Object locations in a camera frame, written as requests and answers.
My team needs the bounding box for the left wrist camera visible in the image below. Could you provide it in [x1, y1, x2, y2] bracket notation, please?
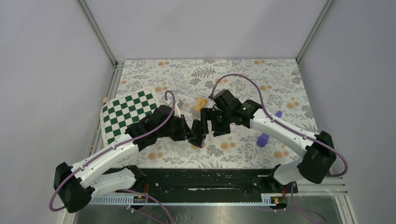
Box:
[174, 100, 184, 117]

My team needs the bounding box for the green white checkered board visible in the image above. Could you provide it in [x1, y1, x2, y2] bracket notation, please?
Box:
[100, 86, 159, 146]

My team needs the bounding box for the white slotted cable duct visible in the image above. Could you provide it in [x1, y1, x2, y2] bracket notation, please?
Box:
[89, 191, 276, 206]

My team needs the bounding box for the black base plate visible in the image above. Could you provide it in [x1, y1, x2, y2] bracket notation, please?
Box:
[130, 168, 298, 196]

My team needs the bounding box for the black leather card holder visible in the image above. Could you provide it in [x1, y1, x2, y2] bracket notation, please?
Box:
[188, 119, 209, 148]

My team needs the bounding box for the clear plastic box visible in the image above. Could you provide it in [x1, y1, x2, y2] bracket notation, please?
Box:
[173, 85, 214, 119]

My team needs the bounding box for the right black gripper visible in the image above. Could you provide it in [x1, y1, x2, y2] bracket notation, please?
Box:
[198, 107, 233, 137]

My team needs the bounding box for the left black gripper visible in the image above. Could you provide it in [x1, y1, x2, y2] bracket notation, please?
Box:
[158, 114, 196, 141]

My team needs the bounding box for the floral table mat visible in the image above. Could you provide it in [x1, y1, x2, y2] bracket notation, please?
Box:
[115, 59, 318, 168]

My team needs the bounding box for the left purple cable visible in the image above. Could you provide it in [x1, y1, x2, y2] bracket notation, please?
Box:
[49, 90, 177, 213]

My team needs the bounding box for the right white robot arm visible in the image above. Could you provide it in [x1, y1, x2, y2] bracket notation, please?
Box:
[190, 90, 336, 192]

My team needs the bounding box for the purple cylindrical marker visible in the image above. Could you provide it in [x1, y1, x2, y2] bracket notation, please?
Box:
[256, 111, 283, 147]

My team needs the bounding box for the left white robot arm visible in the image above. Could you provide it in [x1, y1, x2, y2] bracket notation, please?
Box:
[54, 105, 200, 213]

